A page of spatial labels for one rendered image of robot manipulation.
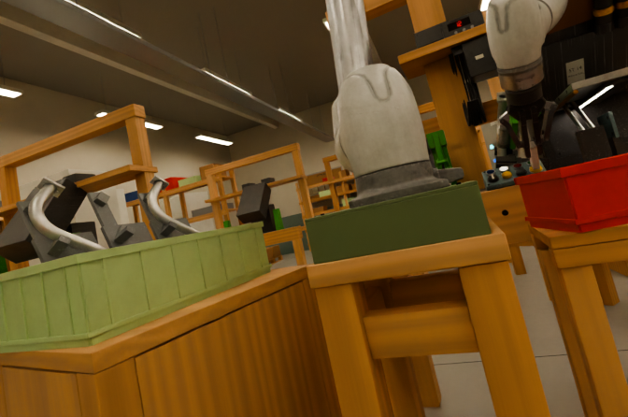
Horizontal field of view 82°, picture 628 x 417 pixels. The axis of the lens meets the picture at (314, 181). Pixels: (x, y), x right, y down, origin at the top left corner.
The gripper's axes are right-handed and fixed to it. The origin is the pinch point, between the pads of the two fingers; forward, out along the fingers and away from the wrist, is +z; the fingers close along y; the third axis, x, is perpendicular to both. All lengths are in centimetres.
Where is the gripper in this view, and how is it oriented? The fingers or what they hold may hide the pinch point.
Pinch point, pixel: (534, 155)
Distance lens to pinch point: 110.5
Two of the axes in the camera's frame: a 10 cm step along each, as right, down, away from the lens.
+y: 8.9, -2.4, -3.8
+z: 4.0, 8.0, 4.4
